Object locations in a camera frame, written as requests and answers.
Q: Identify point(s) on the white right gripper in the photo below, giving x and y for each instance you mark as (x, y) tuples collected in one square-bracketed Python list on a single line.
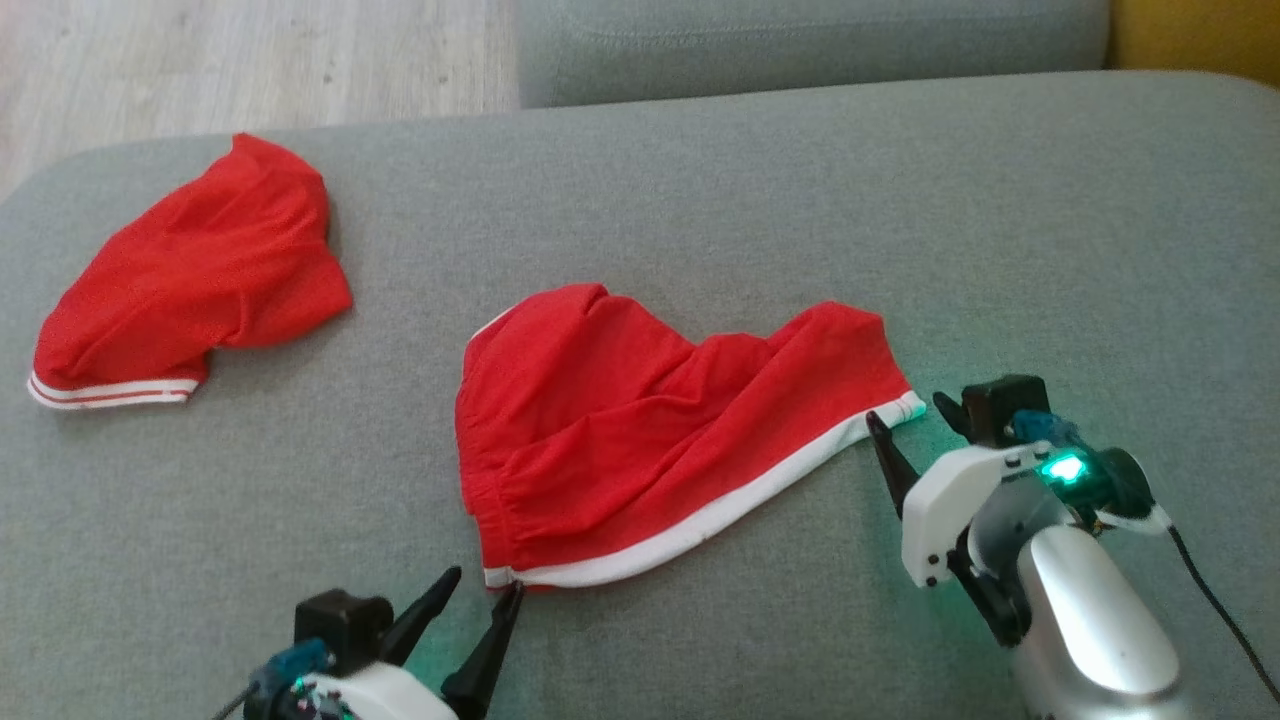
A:
[(950, 510)]

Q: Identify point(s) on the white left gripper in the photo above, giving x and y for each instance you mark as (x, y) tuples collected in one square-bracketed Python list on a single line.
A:
[(380, 695)]

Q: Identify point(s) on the red shorts with white trim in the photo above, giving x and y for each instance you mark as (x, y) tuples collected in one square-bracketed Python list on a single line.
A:
[(620, 420)]

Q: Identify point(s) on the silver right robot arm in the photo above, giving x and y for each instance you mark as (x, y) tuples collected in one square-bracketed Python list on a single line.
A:
[(1100, 620)]

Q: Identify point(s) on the large grey sofa seat cushion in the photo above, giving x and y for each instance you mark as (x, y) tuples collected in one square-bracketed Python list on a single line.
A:
[(700, 200)]

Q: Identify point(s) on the large yellow sofa cushion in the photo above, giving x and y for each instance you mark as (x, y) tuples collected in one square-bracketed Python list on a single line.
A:
[(1200, 35)]

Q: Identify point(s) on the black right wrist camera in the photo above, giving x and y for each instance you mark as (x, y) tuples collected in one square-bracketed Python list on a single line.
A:
[(1005, 405)]

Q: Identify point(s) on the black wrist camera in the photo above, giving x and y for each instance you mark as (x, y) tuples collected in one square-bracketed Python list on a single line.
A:
[(340, 625), (1005, 405)]

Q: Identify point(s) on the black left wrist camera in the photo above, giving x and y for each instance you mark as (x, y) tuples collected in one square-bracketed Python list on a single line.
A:
[(340, 625)]

